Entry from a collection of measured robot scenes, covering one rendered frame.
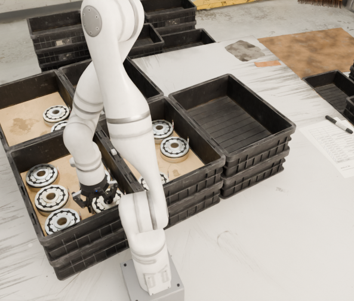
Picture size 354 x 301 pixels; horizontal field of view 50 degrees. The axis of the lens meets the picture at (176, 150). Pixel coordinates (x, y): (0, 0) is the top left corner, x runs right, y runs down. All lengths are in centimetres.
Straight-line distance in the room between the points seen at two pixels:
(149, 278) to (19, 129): 83
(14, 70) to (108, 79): 293
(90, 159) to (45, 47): 190
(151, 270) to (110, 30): 59
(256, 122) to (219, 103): 19
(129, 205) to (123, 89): 26
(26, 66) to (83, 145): 277
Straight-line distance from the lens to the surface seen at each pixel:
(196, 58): 213
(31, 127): 157
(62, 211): 120
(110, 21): 72
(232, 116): 153
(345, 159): 165
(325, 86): 284
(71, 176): 133
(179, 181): 113
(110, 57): 73
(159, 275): 102
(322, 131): 174
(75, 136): 92
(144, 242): 92
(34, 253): 134
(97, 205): 118
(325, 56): 376
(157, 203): 83
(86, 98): 86
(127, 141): 77
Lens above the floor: 178
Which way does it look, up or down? 44 degrees down
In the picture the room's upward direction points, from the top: 1 degrees counter-clockwise
